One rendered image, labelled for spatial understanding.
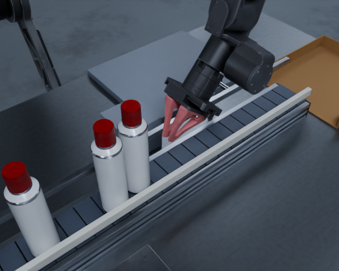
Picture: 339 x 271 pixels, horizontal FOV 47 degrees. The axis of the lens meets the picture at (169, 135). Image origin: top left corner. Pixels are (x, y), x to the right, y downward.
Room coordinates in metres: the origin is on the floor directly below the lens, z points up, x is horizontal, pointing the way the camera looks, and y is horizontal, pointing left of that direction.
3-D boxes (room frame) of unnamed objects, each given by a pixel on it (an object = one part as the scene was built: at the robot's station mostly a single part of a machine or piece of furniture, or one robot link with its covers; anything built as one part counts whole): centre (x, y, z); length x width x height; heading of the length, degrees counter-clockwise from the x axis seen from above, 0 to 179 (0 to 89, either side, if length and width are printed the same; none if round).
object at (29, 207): (0.35, 0.21, 0.98); 0.05 x 0.05 x 0.20
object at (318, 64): (0.90, -0.45, 0.85); 0.30 x 0.26 x 0.04; 129
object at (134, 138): (0.49, 0.06, 0.98); 0.05 x 0.05 x 0.20
